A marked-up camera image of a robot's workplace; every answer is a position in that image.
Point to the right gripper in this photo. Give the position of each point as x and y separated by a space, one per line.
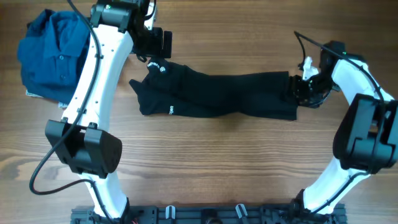
295 88

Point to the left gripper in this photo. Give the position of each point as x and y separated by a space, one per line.
157 48

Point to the black t-shirt with logo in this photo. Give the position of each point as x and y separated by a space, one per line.
174 89

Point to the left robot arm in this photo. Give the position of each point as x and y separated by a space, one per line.
81 139

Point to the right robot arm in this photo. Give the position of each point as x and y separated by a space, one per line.
366 140

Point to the blue polo shirt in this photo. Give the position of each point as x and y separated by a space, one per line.
52 54

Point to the white folded cloth under pile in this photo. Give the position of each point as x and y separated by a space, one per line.
60 104

